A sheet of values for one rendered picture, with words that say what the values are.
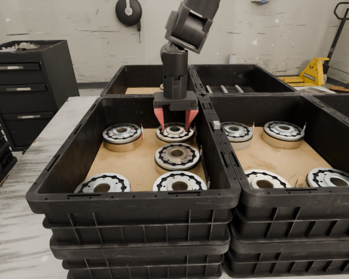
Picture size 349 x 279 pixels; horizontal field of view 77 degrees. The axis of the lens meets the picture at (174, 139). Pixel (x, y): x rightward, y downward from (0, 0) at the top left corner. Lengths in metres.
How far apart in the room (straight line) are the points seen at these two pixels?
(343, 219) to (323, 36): 4.44
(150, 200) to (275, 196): 0.17
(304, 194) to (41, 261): 0.51
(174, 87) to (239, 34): 3.53
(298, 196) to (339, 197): 0.06
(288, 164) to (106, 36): 3.43
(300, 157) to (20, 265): 0.67
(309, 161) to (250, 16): 3.56
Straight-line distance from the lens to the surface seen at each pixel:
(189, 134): 0.58
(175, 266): 0.46
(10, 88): 1.96
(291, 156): 0.62
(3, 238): 0.67
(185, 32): 0.50
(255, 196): 0.33
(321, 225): 0.45
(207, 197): 0.31
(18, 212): 0.71
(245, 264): 0.48
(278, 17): 4.27
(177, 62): 0.50
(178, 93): 0.52
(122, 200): 0.31
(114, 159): 0.56
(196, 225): 0.37
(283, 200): 0.35
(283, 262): 0.51
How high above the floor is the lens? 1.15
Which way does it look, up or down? 31 degrees down
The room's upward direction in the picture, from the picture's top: straight up
